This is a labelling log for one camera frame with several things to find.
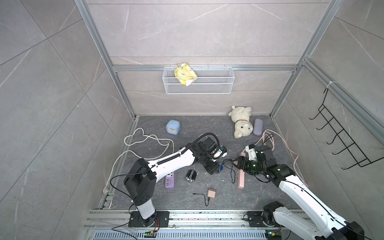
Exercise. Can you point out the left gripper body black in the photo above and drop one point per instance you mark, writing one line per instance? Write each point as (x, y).
(211, 166)

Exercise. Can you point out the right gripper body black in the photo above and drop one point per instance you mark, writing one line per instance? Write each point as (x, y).
(251, 167)

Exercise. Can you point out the black shaver power plug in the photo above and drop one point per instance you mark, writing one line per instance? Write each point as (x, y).
(191, 176)

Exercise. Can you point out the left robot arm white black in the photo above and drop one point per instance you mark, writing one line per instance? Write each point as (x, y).
(143, 176)

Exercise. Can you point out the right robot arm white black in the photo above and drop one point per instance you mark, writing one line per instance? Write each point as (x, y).
(323, 223)

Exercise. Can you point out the pink power strip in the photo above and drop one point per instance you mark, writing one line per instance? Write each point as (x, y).
(241, 176)

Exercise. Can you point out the lavender oval case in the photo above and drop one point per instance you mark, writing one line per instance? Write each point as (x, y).
(258, 127)

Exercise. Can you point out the light blue alarm clock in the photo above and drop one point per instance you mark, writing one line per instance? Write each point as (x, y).
(173, 127)

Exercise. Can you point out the purple power strip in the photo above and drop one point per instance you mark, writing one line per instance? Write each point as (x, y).
(170, 181)

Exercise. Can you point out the cream teddy bear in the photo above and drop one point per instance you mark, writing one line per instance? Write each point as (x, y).
(241, 117)

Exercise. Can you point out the yellow wet wipes pack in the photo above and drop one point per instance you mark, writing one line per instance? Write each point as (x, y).
(185, 74)

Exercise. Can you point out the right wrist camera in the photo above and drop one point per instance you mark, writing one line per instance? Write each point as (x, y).
(251, 152)

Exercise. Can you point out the white wire mesh basket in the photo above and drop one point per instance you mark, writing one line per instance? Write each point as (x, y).
(209, 80)

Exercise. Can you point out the black wall hook rack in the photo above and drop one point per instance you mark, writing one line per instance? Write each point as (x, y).
(341, 135)

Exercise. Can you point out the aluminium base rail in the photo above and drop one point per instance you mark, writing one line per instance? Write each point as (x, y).
(200, 224)

